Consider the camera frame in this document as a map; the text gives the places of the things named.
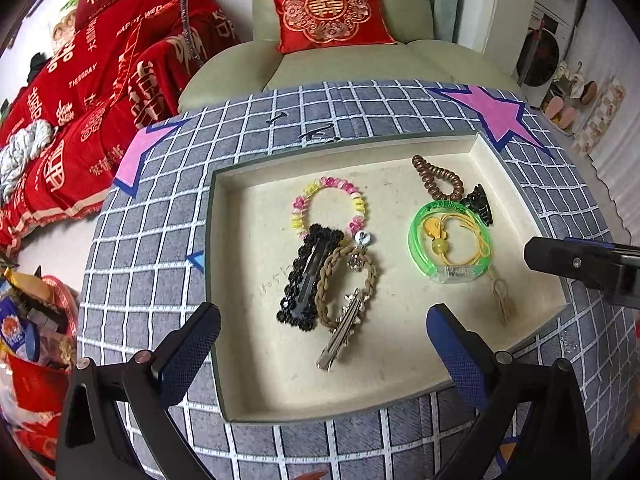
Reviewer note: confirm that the pink slippers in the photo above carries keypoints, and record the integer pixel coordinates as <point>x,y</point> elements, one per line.
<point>560,112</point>

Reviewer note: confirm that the black beaded hair clip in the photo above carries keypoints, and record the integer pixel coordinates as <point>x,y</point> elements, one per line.
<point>310,280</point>

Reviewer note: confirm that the red basket of packets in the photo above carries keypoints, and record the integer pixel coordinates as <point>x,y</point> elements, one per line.
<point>35,350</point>

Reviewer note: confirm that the beige patterned floor mat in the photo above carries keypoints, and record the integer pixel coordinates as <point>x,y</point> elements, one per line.
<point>600,115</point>

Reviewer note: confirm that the red embroidered cushion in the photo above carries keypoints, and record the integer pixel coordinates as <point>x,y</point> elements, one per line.
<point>325,10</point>

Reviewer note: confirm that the red printed blanket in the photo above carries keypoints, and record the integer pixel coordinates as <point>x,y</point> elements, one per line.
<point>100,110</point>

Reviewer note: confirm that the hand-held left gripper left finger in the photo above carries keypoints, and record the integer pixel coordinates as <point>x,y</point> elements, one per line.
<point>190,355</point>

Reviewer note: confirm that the black claw hair clip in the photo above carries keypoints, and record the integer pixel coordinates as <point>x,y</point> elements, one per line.
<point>477,202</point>

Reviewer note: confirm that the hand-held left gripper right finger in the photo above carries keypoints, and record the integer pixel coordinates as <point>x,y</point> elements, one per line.
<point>457,355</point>

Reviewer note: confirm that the beige hair clip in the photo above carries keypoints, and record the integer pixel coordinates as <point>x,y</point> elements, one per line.
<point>501,300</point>

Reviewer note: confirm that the silver metal hair clip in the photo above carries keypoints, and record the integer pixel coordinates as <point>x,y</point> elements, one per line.
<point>335,347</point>

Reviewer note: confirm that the pale green armchair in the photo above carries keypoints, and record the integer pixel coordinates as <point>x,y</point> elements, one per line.
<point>350,70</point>

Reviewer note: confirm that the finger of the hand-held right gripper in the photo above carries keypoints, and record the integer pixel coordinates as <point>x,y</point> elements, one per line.
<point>565,260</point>

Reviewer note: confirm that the brown slippers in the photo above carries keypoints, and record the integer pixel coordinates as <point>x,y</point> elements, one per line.
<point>586,92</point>

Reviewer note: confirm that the white appliance with round door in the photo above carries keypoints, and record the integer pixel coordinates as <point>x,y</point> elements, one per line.
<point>542,50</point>

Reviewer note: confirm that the grey grid-patterned mat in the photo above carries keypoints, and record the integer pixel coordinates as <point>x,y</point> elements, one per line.
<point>160,210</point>

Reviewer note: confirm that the cream tray with grey rim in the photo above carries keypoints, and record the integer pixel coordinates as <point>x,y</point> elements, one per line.
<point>400,350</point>

